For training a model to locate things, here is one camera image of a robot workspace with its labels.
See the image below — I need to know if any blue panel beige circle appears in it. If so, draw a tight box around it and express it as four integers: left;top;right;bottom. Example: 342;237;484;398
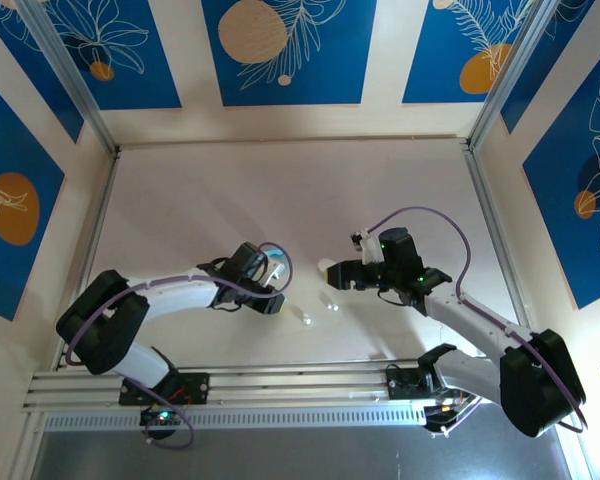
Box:
201;0;379;107

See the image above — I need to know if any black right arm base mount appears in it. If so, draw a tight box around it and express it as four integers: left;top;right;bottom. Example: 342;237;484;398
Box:
386;364;446;401

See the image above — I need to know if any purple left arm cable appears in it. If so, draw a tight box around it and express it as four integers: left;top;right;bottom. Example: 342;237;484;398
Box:
63;243;294;450

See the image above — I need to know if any blue panel orange circle fern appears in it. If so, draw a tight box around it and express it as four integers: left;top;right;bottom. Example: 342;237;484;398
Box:
402;0;540;105

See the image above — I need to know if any slotted grey cable duct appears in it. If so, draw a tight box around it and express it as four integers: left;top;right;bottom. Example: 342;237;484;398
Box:
43;405;429;432

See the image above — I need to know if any aluminium frame post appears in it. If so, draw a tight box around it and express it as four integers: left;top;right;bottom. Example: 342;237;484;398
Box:
17;0;120;154
467;0;554;151

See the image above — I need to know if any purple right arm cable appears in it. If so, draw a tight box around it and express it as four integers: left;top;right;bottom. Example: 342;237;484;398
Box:
367;206;590;436

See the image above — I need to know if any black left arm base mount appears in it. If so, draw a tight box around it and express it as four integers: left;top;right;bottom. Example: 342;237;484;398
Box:
118;372;211;407

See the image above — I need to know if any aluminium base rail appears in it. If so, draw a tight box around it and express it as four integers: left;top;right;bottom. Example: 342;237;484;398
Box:
22;357;506;416

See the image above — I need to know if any aluminium table side rail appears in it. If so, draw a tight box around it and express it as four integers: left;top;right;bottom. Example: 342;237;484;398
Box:
462;142;539;351
54;149;121;371

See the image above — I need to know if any grey metal sheet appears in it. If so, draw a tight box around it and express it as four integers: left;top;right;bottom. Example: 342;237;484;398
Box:
29;427;594;480

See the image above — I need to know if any blue panel dark flower outline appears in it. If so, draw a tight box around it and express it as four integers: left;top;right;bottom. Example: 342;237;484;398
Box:
522;37;600;311

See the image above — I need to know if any blue panel large orange oval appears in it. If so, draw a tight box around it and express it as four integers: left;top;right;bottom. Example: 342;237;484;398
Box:
0;72;66;322

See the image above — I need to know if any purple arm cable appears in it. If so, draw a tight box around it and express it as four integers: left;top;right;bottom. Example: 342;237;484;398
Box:
63;243;294;450
367;206;590;436

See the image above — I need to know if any blue wall panel strip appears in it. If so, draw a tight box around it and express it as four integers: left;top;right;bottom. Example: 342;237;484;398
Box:
0;9;85;145
499;0;597;135

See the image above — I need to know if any blue panel small orange circle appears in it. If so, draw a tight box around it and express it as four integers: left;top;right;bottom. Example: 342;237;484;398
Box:
0;0;183;111

